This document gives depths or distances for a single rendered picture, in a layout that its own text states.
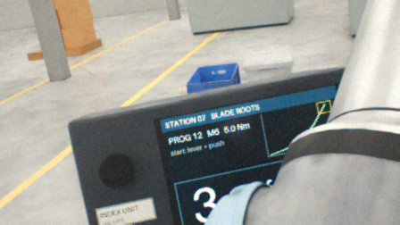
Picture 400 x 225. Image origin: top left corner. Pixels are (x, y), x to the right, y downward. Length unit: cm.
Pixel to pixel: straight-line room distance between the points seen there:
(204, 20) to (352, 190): 822
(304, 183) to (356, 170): 2
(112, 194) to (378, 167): 26
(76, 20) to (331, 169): 858
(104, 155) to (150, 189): 5
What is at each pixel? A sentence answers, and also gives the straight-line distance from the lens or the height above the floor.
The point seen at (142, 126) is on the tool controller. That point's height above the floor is 124.
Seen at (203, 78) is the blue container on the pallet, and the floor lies 25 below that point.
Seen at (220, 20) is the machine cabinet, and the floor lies 23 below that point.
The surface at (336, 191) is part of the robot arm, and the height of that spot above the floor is 127.
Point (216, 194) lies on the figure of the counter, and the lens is 41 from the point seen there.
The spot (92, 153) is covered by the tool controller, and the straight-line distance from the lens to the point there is 40.
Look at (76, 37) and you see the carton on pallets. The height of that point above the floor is 33.
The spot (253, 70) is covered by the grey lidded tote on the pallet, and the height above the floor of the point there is 42.
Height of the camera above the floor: 137
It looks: 19 degrees down
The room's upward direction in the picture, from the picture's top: 10 degrees counter-clockwise
